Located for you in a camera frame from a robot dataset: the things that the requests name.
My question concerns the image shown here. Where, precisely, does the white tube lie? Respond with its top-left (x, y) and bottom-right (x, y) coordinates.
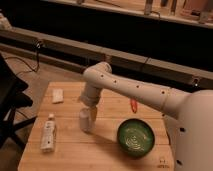
top-left (40, 113), bottom-right (56, 153)

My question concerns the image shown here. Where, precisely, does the black office chair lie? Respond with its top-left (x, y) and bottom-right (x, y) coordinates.
top-left (0, 53), bottom-right (36, 149)

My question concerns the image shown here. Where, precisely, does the green bowl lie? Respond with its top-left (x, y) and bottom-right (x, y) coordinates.
top-left (117, 118), bottom-right (155, 158)

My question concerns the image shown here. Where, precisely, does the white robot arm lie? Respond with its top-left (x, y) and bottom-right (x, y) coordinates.
top-left (80, 62), bottom-right (213, 171)

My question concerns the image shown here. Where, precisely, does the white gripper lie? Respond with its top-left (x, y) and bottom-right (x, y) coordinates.
top-left (79, 83), bottom-right (102, 121)

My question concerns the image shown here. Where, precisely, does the red chili pepper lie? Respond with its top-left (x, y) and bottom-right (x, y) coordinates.
top-left (130, 99), bottom-right (138, 113)

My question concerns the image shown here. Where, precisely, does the white eraser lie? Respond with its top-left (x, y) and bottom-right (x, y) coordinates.
top-left (52, 89), bottom-right (63, 104)

